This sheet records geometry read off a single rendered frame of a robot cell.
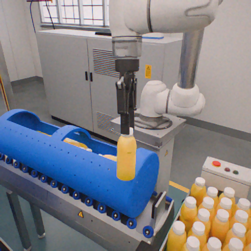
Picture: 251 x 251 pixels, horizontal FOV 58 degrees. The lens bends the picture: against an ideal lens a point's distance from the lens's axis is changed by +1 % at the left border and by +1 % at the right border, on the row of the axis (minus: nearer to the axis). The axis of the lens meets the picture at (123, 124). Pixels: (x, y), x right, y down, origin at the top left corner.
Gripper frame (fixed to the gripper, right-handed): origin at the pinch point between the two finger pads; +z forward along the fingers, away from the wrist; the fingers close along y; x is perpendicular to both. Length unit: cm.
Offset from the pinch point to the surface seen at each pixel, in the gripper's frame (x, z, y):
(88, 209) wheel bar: -23, 46, -10
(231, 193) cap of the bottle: 35, 33, -24
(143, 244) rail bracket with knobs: 7.0, 43.6, 3.8
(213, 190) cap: 28.8, 32.8, -23.0
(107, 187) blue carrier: -9.6, 27.6, -1.9
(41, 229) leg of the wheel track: -99, 116, -53
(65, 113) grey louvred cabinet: -198, 65, -227
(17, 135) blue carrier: -64, 16, -13
